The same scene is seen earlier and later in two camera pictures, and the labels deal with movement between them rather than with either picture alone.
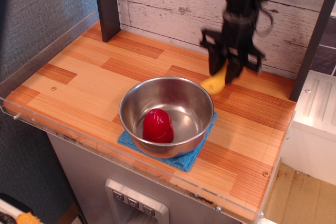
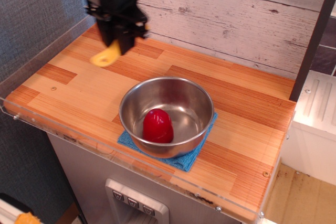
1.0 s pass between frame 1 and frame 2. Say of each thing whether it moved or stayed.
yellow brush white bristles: moved
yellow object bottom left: stayed
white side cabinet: stayed
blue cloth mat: stayed
